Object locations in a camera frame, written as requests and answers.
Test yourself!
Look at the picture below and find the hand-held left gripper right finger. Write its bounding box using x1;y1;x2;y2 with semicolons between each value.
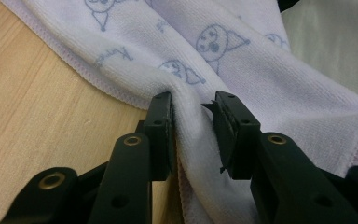
201;90;358;224

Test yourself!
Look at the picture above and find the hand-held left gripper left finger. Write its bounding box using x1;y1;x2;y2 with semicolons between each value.
88;91;174;224

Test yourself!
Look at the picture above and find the light purple towel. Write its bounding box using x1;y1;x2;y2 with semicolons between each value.
0;0;358;224

